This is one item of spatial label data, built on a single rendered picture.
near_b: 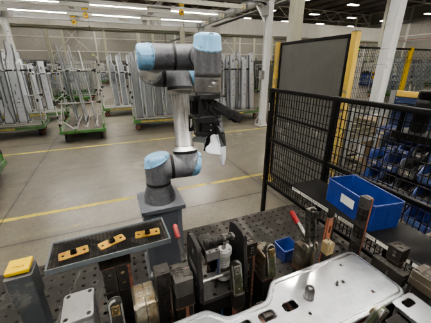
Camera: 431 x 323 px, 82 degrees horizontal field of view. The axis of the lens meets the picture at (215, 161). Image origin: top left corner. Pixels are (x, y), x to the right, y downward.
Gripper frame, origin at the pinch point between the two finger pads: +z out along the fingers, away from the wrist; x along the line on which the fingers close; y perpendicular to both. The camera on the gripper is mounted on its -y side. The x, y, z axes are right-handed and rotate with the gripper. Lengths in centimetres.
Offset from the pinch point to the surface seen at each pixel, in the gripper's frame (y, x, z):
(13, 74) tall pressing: 224, -725, -6
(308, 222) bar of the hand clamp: -33.8, 9.9, 27.6
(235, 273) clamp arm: -2.0, 12.5, 36.9
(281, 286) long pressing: -17, 18, 44
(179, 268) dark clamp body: 14.6, 3.5, 36.3
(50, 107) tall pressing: 197, -919, 103
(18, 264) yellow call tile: 60, -9, 28
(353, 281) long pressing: -42, 26, 44
